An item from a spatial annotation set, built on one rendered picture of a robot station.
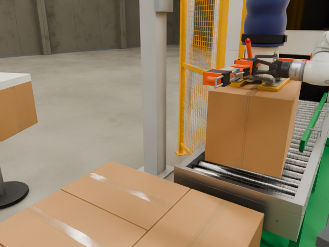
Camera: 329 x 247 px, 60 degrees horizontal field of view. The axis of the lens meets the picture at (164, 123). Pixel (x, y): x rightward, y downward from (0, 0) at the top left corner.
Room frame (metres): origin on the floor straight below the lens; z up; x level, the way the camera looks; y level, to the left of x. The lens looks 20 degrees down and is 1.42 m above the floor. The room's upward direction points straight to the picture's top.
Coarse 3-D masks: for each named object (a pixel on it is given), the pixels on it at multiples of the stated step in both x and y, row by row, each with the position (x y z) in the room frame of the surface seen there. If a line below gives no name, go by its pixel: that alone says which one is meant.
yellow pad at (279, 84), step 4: (276, 80) 1.54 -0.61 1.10; (280, 80) 1.54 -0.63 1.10; (284, 80) 1.57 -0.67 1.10; (288, 80) 1.60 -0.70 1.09; (260, 84) 1.47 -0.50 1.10; (264, 84) 1.44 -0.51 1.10; (276, 84) 1.44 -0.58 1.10; (280, 84) 1.47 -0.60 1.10; (284, 84) 1.52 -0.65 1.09; (260, 88) 1.42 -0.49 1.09; (264, 88) 1.41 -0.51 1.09; (268, 88) 1.40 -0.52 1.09; (272, 88) 1.39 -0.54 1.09; (276, 88) 1.38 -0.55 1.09; (280, 88) 1.43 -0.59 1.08
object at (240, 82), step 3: (240, 78) 1.59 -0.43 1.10; (243, 78) 1.59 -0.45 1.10; (246, 78) 1.61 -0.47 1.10; (231, 81) 1.54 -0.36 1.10; (234, 81) 1.53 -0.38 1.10; (237, 81) 1.52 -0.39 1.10; (240, 81) 1.53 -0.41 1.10; (243, 81) 1.54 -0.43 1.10; (246, 81) 1.57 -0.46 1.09; (231, 84) 1.51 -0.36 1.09; (234, 84) 1.50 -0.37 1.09; (237, 84) 1.49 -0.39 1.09; (240, 84) 1.49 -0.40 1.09; (243, 84) 1.53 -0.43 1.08
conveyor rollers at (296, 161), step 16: (304, 112) 2.70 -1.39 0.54; (304, 128) 2.28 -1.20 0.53; (320, 128) 2.24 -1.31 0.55; (288, 160) 1.68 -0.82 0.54; (304, 160) 1.70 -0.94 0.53; (224, 176) 1.46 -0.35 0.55; (240, 176) 1.48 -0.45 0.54; (256, 176) 1.46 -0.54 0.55; (272, 176) 1.47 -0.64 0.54; (288, 176) 1.50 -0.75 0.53; (272, 192) 1.31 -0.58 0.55; (288, 192) 1.33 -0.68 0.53
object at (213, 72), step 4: (204, 72) 1.08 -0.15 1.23; (208, 72) 1.07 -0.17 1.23; (212, 72) 1.07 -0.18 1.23; (216, 72) 1.07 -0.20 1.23; (220, 72) 1.07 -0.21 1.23; (224, 72) 1.07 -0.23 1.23; (204, 76) 1.08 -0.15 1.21; (212, 76) 1.06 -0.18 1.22; (216, 76) 1.05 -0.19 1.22; (204, 80) 1.08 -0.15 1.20; (220, 80) 1.05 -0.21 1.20; (204, 84) 1.08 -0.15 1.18; (208, 84) 1.07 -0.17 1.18; (212, 84) 1.06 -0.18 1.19
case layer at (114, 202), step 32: (64, 192) 1.31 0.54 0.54; (96, 192) 1.31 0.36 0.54; (128, 192) 1.31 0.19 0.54; (160, 192) 1.31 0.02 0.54; (192, 192) 1.31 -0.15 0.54; (0, 224) 1.05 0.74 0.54; (32, 224) 1.05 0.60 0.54; (64, 224) 1.05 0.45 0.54; (96, 224) 1.05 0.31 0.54; (128, 224) 1.05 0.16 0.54; (160, 224) 1.05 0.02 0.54; (192, 224) 1.05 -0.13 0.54; (224, 224) 1.05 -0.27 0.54; (256, 224) 1.05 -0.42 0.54
